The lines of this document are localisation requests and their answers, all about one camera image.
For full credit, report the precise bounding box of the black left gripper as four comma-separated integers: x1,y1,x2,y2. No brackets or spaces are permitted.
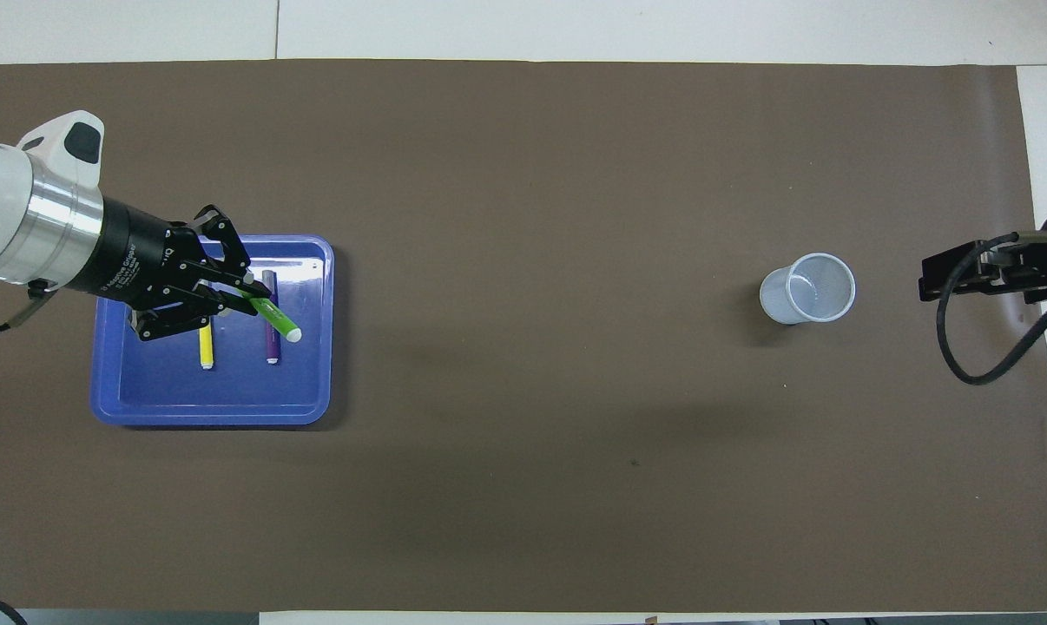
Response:
72,198,264,343

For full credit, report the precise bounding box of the green marker pen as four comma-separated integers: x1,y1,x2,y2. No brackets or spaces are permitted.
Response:
244,288,303,343

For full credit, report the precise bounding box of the purple marker pen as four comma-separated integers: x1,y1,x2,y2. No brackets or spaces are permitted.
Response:
262,270,281,365

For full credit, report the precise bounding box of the blue plastic tray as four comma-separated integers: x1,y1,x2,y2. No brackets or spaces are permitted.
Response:
89,234,335,428

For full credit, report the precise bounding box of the clear plastic cup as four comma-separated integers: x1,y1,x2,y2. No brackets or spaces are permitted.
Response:
759,253,857,326

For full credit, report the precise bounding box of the brown table mat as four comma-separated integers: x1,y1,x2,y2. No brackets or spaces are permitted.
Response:
0,59,1047,613

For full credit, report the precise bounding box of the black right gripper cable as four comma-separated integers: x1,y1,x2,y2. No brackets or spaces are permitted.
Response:
936,231,1047,385

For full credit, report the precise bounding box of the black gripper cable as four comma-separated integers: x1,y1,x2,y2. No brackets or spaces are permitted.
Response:
0,278,57,625
936,231,1047,385

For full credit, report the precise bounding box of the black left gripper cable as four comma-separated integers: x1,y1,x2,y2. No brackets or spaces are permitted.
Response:
0,278,57,625

